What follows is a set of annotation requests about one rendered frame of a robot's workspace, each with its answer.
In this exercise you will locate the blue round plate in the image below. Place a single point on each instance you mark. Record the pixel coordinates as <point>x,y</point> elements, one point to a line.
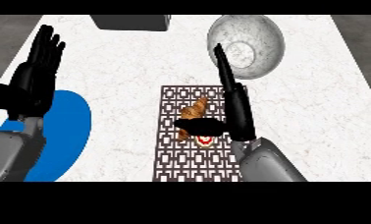
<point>62,133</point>

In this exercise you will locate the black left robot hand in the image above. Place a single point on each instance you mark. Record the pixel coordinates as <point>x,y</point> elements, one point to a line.
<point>35,70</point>

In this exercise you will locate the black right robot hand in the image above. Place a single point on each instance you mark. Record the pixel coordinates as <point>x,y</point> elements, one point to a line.
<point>237,110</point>

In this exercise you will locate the dark grey appliance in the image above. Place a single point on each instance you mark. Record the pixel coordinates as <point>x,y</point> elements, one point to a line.
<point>131,22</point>

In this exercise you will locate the brown croissant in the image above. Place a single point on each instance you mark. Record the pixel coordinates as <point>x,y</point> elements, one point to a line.
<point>193,111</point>

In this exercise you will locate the red and white cupcake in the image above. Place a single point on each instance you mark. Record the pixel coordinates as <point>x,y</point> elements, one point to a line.
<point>204,140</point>

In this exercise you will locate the grey marbled bowl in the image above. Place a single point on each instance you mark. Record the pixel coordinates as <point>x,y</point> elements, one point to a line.
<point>247,46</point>

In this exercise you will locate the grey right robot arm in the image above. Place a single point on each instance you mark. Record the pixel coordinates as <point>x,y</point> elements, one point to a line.
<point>268,162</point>

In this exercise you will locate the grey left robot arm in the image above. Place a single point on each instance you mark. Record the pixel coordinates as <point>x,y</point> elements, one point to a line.
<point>17,151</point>

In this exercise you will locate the brown patterned placemat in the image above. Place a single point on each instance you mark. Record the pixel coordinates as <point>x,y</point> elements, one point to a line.
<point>193,159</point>

